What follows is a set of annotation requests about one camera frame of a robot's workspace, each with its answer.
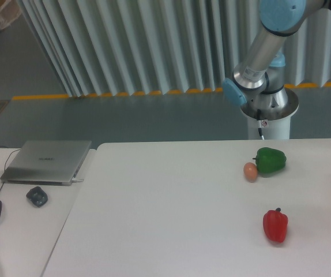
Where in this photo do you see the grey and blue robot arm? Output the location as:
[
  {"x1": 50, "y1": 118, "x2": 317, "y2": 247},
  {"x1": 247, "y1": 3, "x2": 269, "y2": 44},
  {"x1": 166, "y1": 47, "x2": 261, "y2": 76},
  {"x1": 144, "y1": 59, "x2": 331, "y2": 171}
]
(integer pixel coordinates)
[{"x1": 222, "y1": 1, "x2": 331, "y2": 106}]

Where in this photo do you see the brown egg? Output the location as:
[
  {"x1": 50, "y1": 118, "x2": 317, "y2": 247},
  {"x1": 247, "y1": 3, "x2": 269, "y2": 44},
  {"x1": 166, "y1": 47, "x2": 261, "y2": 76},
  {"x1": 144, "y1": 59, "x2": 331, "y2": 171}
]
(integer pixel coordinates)
[{"x1": 243, "y1": 162, "x2": 258, "y2": 182}]

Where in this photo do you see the green bell pepper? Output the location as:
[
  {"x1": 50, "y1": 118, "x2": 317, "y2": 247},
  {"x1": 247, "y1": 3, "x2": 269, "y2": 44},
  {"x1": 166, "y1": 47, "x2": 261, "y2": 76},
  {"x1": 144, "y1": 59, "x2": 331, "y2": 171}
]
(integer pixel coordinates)
[{"x1": 254, "y1": 147, "x2": 287, "y2": 174}]

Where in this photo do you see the white folding partition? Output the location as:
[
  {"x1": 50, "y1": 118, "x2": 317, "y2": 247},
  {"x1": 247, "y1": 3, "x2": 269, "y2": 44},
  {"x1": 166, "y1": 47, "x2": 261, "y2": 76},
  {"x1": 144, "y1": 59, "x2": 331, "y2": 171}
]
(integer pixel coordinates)
[{"x1": 17, "y1": 0, "x2": 331, "y2": 98}]

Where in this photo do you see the silver laptop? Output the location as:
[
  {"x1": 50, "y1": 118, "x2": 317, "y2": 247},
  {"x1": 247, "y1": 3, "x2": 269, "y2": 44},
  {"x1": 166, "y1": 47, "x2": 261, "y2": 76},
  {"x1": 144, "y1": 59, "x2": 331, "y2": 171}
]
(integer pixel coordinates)
[{"x1": 1, "y1": 140, "x2": 92, "y2": 185}]

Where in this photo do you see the red bell pepper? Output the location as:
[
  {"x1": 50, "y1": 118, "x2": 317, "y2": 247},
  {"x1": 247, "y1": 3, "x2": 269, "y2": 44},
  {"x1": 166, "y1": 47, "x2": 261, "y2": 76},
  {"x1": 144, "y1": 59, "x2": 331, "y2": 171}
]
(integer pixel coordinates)
[{"x1": 262, "y1": 208, "x2": 288, "y2": 243}]

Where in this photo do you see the small black device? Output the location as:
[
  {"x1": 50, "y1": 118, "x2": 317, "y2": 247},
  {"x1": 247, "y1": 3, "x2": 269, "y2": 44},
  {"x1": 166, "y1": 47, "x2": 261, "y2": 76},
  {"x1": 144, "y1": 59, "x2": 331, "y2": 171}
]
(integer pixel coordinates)
[{"x1": 26, "y1": 186, "x2": 48, "y2": 208}]

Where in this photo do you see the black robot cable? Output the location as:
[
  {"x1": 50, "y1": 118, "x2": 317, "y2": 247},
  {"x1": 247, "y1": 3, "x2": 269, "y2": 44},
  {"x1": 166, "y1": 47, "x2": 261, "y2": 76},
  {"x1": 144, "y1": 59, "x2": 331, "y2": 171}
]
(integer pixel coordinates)
[{"x1": 256, "y1": 108, "x2": 266, "y2": 140}]

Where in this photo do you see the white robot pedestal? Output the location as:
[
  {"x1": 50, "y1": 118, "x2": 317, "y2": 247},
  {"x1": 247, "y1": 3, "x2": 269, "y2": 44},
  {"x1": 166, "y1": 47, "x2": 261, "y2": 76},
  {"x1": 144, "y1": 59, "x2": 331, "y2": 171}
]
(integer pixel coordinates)
[{"x1": 241, "y1": 88, "x2": 299, "y2": 140}]

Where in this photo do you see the black mouse cable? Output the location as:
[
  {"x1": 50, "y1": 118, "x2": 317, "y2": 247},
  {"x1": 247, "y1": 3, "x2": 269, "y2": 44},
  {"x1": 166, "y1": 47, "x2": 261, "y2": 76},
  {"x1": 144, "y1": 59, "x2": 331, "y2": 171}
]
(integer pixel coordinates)
[{"x1": 0, "y1": 145, "x2": 22, "y2": 203}]

